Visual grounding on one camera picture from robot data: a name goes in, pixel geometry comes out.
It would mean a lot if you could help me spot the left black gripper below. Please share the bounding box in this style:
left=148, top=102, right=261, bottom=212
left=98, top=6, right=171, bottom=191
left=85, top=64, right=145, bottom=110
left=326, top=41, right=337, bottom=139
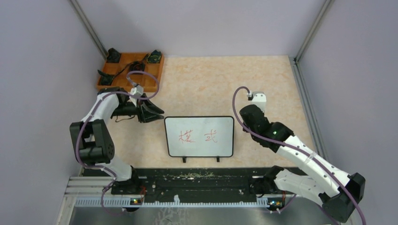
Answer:
left=112, top=93, right=164, bottom=123

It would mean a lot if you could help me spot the white whiteboard with black frame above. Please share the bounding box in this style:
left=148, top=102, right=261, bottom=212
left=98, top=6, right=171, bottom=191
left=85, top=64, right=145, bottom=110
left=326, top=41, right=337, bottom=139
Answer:
left=164, top=116, right=235, bottom=162

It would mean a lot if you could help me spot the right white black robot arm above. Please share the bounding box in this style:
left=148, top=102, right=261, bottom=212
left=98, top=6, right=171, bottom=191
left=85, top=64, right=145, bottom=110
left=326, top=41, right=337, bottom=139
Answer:
left=239, top=105, right=367, bottom=225

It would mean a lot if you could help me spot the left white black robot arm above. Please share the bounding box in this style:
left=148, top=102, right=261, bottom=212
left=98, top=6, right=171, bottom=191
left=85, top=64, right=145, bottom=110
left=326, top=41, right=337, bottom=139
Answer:
left=69, top=86, right=164, bottom=195

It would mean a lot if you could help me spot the orange wooden divided tray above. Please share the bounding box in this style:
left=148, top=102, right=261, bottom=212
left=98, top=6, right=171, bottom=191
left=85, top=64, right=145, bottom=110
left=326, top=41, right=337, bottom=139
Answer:
left=96, top=49, right=165, bottom=92

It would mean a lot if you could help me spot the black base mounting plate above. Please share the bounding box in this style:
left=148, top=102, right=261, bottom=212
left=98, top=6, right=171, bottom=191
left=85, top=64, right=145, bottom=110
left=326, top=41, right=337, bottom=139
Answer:
left=110, top=167, right=312, bottom=204

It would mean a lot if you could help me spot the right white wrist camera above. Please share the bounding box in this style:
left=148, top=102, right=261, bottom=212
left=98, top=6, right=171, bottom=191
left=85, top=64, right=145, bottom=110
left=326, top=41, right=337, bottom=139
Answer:
left=247, top=91, right=267, bottom=113

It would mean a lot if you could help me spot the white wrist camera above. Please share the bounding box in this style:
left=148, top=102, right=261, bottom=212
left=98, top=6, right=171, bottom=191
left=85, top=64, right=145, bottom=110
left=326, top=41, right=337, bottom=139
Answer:
left=130, top=85, right=144, bottom=99
left=247, top=91, right=267, bottom=113

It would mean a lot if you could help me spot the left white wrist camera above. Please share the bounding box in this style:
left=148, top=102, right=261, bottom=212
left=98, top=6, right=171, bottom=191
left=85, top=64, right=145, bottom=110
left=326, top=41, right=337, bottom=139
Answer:
left=130, top=85, right=144, bottom=99

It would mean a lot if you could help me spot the aluminium rail frame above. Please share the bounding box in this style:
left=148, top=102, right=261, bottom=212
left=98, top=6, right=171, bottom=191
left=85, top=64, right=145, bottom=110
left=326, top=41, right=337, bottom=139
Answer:
left=65, top=175, right=292, bottom=211

